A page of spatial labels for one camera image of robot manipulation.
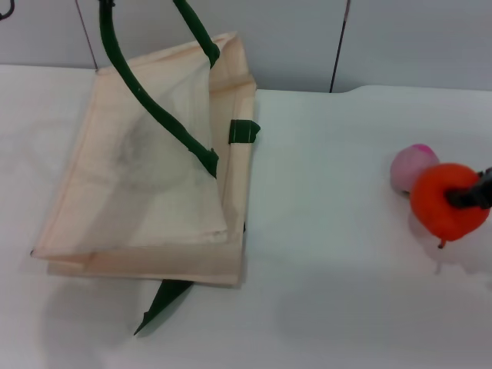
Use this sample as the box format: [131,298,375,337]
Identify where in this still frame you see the cream canvas handbag green handles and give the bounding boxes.
[29,0,261,337]

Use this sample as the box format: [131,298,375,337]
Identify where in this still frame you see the orange toy fruit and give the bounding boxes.
[409,162,492,250]

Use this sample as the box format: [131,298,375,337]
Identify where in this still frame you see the pink toy peach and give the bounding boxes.
[391,143,441,195]

